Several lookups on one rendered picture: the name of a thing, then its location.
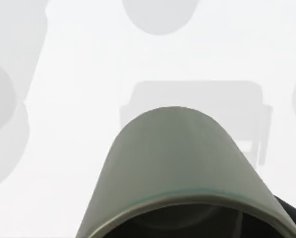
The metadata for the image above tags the grey-green cup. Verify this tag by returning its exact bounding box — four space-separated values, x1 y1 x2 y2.
74 106 296 238

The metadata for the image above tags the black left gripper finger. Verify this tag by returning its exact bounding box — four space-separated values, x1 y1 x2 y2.
273 195 296 238

